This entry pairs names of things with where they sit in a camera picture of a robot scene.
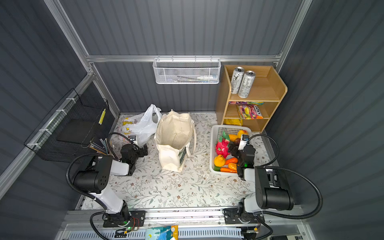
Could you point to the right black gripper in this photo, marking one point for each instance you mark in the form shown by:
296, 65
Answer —
237, 147

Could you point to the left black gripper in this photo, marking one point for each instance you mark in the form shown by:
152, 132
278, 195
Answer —
141, 150

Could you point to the white plastic grocery bag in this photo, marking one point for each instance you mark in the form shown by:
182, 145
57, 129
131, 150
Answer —
143, 126

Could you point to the colourful fruit candy bag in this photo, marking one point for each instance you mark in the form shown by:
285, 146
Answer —
249, 112

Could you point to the cream canvas tote bag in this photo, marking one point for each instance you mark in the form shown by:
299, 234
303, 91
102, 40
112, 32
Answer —
176, 140

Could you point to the silver drink can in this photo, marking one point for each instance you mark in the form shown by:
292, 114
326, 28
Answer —
246, 84
236, 79

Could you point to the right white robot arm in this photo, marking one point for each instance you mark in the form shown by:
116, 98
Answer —
272, 190

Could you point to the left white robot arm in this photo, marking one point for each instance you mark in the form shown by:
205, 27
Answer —
89, 174

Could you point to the orange carrot toy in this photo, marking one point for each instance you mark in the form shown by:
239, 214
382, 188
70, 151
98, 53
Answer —
228, 170

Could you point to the cup of coloured pencils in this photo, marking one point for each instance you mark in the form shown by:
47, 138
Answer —
100, 147

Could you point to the yellow peach toy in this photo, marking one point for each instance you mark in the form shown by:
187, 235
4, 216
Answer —
241, 132

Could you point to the pink dragon fruit toy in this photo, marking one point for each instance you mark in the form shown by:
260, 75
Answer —
222, 146

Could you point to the yellow bell pepper toy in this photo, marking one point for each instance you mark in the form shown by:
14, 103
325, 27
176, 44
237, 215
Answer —
219, 161

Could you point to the yellow snack packet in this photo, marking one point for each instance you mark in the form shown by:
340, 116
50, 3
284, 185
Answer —
234, 122

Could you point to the white plastic fruit basket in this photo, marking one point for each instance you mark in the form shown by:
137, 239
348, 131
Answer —
216, 168

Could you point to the floral table mat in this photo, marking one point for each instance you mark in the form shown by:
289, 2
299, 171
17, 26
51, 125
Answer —
196, 186

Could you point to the wooden shelf unit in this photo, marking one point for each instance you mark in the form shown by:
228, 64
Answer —
268, 87

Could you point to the teal printed booklet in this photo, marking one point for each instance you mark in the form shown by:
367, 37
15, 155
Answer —
162, 233

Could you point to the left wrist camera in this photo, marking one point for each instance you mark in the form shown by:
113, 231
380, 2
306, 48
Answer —
133, 138

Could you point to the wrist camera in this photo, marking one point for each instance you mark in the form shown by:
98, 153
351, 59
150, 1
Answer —
244, 140
133, 138

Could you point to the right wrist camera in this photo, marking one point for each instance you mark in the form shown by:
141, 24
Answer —
244, 140

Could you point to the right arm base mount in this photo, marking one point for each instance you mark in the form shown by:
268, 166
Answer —
235, 216

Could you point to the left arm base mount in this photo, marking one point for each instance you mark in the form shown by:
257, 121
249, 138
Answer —
131, 220

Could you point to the black wire wall basket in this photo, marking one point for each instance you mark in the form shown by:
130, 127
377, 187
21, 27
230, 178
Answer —
80, 121

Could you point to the white wire wall basket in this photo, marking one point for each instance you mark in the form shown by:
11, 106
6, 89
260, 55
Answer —
183, 72

